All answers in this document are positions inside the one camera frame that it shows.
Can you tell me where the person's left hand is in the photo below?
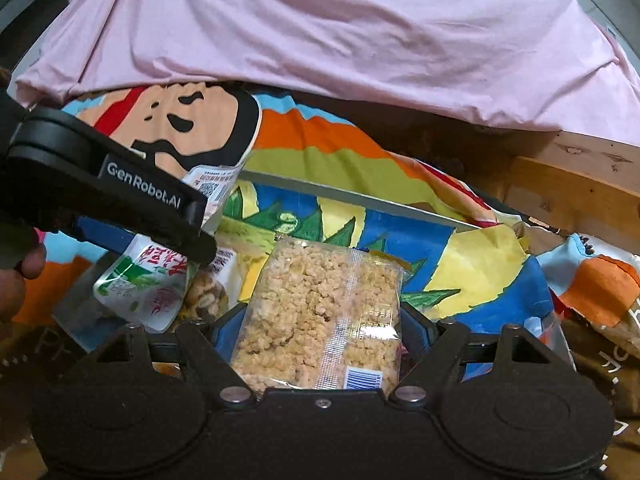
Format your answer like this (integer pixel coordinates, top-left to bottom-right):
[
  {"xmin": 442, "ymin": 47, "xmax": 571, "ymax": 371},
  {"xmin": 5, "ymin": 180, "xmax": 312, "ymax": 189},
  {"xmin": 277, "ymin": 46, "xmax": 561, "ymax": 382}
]
[{"xmin": 0, "ymin": 244, "xmax": 49, "ymax": 324}]

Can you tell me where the white green tofu packet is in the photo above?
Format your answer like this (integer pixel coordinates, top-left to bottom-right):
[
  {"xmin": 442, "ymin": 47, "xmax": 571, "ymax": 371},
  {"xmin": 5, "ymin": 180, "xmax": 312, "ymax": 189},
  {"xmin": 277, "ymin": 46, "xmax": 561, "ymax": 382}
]
[{"xmin": 92, "ymin": 164, "xmax": 242, "ymax": 334}]

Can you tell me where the clear rice crisp packet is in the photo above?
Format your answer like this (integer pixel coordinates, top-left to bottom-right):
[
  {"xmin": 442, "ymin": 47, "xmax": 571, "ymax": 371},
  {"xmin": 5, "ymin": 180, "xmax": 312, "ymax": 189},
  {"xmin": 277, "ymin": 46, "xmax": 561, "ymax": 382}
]
[{"xmin": 230, "ymin": 234, "xmax": 414, "ymax": 394}]

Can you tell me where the printed blanket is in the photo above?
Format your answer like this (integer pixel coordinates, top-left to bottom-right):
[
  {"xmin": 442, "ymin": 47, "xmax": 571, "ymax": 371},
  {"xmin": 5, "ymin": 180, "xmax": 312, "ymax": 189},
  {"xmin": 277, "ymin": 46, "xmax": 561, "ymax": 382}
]
[{"xmin": 0, "ymin": 85, "xmax": 640, "ymax": 480}]

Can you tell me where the dinosaur print metal tray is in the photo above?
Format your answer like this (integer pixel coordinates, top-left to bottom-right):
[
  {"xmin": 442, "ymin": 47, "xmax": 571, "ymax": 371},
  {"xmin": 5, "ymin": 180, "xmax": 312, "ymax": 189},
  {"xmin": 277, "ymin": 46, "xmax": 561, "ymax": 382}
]
[{"xmin": 55, "ymin": 169, "xmax": 576, "ymax": 376}]

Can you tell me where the wooden bed frame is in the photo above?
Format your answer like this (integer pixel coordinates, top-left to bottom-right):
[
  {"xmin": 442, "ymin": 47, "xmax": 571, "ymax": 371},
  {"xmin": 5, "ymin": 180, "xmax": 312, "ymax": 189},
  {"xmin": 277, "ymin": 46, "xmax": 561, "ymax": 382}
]
[{"xmin": 500, "ymin": 130, "xmax": 640, "ymax": 261}]

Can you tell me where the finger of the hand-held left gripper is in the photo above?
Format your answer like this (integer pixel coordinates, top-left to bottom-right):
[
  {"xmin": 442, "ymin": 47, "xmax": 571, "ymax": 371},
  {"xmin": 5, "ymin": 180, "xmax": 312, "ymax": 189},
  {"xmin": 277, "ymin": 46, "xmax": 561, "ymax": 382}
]
[
  {"xmin": 75, "ymin": 137, "xmax": 219, "ymax": 267},
  {"xmin": 65, "ymin": 216, "xmax": 139, "ymax": 257}
]

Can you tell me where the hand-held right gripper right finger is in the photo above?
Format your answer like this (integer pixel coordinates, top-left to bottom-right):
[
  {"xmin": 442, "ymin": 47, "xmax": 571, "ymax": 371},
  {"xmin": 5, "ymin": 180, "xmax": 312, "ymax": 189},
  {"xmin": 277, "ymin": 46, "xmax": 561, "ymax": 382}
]
[{"xmin": 390, "ymin": 304, "xmax": 576, "ymax": 406}]

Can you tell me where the clear nut bar packet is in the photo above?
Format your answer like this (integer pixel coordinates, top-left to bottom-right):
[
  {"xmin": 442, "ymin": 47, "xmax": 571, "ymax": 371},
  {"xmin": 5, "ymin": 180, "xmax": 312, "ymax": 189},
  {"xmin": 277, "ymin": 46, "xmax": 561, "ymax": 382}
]
[{"xmin": 180, "ymin": 249, "xmax": 242, "ymax": 322}]

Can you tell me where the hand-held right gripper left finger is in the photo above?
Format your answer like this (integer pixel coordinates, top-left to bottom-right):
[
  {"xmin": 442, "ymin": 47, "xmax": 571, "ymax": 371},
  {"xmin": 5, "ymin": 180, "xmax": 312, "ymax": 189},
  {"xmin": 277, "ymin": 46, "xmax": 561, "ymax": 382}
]
[{"xmin": 65, "ymin": 305, "xmax": 258, "ymax": 408}]

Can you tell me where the pink quilt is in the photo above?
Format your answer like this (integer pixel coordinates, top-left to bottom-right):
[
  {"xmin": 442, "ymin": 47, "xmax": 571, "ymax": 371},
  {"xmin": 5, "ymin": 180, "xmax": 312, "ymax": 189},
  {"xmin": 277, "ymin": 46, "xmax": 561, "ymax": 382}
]
[{"xmin": 15, "ymin": 0, "xmax": 640, "ymax": 133}]

